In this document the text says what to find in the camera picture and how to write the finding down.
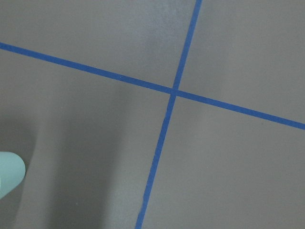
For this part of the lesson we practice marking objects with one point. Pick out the green plastic cup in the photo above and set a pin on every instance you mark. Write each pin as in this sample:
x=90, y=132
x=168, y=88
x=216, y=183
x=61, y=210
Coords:
x=12, y=172

